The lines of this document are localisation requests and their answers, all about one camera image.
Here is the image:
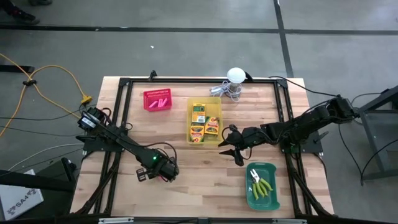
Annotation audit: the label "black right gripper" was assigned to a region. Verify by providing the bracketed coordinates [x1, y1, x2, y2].
[218, 126, 266, 158]

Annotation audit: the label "yellow Crayola crayon box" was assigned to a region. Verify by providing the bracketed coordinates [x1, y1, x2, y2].
[191, 103, 206, 124]
[204, 116, 221, 136]
[190, 123, 205, 143]

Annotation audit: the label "lime green handled pliers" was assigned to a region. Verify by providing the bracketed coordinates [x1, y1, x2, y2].
[252, 182, 266, 201]
[249, 169, 274, 197]

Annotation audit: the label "yellow translucent plastic bin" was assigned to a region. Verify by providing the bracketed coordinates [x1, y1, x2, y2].
[186, 96, 224, 146]

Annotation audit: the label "teal plastic bin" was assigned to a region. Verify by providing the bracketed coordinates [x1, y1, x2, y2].
[246, 161, 280, 212]

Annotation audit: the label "white mushroom table lamp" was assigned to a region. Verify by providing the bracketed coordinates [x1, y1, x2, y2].
[226, 67, 246, 98]

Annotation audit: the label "red mesh plastic basket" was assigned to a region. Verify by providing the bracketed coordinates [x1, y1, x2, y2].
[143, 88, 173, 112]

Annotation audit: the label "black stand leg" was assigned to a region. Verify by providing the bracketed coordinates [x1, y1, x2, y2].
[0, 157, 78, 192]

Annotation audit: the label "white printed box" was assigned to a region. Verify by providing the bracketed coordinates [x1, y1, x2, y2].
[0, 169, 44, 221]

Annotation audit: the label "black metal stand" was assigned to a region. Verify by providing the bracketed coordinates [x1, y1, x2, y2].
[354, 85, 398, 181]

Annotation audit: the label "black floor bar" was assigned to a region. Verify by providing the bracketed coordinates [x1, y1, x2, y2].
[0, 64, 35, 74]

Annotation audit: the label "person's shoe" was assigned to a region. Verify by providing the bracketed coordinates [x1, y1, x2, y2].
[11, 7, 40, 25]

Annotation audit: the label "person's leg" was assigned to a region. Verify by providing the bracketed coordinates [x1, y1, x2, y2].
[0, 0, 15, 12]

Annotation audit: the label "white lamp power cord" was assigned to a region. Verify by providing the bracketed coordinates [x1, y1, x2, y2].
[209, 81, 243, 103]

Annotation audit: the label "silver metal bracket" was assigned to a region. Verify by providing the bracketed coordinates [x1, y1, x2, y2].
[272, 218, 308, 224]
[98, 217, 135, 224]

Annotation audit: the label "black aluminium rig frame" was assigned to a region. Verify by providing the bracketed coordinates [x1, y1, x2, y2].
[73, 76, 335, 218]

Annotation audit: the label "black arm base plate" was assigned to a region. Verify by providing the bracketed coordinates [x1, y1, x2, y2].
[279, 136, 324, 154]
[83, 127, 128, 153]

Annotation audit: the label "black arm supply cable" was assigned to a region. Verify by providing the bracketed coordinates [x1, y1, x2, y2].
[269, 76, 340, 99]

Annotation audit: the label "yellow extension cord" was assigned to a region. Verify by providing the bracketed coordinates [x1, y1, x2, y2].
[0, 52, 82, 119]
[0, 64, 93, 138]

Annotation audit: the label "grey floor cable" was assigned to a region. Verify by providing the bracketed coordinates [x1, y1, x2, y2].
[7, 142, 85, 172]

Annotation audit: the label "black looping cable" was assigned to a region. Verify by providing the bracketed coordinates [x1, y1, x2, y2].
[337, 123, 398, 187]

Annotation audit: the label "black floor cable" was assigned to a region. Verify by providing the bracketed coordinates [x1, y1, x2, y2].
[0, 105, 95, 122]
[0, 124, 85, 138]

